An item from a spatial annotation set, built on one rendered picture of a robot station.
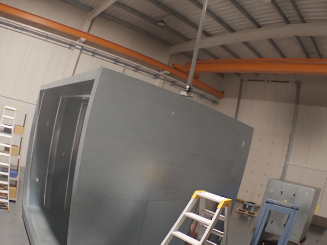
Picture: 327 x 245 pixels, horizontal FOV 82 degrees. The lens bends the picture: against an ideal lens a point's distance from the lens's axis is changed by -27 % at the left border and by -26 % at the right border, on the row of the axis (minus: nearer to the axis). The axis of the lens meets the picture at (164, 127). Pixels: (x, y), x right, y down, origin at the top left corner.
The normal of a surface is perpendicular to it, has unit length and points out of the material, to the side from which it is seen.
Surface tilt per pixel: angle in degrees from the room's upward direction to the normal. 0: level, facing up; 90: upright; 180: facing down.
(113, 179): 90
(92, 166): 90
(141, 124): 90
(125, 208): 90
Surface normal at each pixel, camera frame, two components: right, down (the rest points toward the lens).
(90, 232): 0.63, 0.12
